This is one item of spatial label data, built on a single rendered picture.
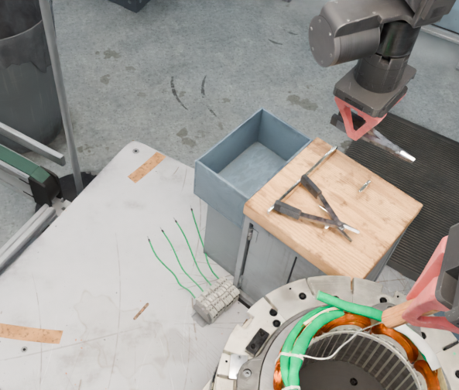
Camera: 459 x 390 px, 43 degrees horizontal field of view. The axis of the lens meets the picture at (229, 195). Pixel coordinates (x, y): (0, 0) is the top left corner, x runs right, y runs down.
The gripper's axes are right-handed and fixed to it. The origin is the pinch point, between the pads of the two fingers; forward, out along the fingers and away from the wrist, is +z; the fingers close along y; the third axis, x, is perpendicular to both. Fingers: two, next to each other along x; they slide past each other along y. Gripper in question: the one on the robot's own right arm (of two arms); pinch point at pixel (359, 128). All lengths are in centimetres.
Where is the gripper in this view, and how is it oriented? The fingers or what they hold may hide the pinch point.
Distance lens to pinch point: 83.5
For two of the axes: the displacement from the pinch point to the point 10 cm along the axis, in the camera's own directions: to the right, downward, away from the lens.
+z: -0.6, 6.0, 8.0
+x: 7.7, 5.3, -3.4
